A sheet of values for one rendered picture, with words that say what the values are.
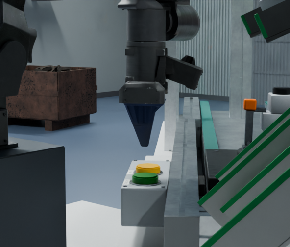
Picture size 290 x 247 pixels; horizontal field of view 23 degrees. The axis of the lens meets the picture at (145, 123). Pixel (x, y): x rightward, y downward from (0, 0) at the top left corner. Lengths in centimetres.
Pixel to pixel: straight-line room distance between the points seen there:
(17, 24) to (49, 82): 696
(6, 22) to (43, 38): 950
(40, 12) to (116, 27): 158
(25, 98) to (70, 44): 283
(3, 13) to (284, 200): 40
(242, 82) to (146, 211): 110
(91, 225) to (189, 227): 35
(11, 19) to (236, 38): 133
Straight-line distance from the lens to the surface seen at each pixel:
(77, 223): 124
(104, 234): 117
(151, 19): 103
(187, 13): 110
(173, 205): 96
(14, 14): 83
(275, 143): 72
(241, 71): 211
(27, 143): 86
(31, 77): 791
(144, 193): 105
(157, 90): 96
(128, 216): 106
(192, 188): 105
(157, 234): 117
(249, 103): 117
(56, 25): 1048
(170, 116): 188
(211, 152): 128
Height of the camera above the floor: 120
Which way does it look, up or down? 8 degrees down
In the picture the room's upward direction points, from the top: straight up
